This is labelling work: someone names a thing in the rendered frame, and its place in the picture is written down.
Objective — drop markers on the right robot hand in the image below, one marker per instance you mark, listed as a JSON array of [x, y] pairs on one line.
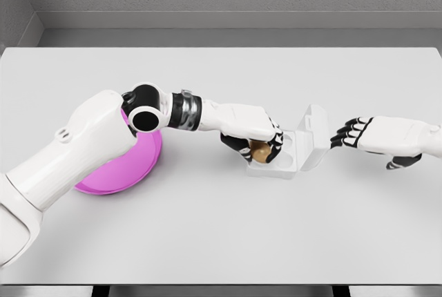
[[390, 133]]

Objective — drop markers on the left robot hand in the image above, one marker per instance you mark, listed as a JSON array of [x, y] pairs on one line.
[[248, 121]]

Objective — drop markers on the brown egg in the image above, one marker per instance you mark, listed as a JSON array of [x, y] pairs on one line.
[[259, 152]]

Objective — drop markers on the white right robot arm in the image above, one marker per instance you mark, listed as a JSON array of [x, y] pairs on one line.
[[436, 140]]

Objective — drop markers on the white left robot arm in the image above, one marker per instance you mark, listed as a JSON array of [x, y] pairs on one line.
[[86, 138]]

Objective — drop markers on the white egg box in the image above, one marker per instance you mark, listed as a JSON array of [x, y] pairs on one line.
[[297, 148]]

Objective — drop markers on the pink bowl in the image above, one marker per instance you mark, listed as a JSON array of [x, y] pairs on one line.
[[138, 162]]

